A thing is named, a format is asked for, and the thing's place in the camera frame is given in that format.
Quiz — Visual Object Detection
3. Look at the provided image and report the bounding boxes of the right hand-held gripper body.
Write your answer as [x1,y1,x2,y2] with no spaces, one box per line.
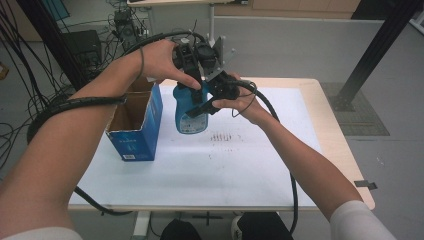
[202,34,242,102]

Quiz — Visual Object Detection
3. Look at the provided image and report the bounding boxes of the black metal frame post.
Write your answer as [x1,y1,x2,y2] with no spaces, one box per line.
[329,0,424,112]

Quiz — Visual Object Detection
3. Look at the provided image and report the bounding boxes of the dark floor mat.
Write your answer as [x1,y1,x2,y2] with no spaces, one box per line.
[321,82,391,137]

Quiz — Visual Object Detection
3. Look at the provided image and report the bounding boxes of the person's left hand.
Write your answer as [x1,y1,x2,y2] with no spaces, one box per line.
[138,38,203,91]

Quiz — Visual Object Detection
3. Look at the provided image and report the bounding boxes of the white shirt sleeve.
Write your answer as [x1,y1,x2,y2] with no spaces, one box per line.
[0,226,84,240]
[329,199,398,240]

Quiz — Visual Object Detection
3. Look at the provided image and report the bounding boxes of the blue bottle with white cap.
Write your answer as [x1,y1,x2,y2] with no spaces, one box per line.
[172,81,212,136]

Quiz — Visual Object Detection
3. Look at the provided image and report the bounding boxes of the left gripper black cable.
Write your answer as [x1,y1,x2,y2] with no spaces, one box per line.
[26,31,208,217]

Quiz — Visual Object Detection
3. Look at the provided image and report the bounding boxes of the black tape piece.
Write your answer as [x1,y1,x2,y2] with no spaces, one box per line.
[353,179,379,191]

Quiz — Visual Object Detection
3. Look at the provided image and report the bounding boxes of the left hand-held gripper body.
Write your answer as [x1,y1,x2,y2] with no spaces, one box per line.
[172,36,220,77]

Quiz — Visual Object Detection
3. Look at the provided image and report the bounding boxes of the black frame post with curtain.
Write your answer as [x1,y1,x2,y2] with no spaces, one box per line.
[15,0,88,92]

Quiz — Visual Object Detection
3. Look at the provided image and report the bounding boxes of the person's right hand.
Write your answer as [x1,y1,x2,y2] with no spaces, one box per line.
[211,73,268,127]

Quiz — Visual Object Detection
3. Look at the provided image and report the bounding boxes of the person's black pants leg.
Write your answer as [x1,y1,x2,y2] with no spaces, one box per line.
[159,218,203,240]
[237,211,295,240]

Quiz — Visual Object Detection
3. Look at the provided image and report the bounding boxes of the white desk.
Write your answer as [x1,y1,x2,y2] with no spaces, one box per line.
[126,0,250,48]

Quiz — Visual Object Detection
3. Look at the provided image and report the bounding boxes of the black equipment case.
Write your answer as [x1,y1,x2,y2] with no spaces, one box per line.
[61,29,103,70]

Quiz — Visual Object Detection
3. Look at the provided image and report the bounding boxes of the blue cardboard box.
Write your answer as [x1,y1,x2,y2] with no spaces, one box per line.
[105,77,165,162]

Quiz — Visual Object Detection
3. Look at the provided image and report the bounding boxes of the white table mat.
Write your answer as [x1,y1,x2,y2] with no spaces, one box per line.
[67,84,323,208]

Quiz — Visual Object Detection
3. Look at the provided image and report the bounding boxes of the computer tower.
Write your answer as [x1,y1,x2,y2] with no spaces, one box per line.
[113,9,144,53]

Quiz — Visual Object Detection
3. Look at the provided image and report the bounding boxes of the tangle of black floor cables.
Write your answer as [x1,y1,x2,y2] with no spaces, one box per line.
[0,0,162,171]

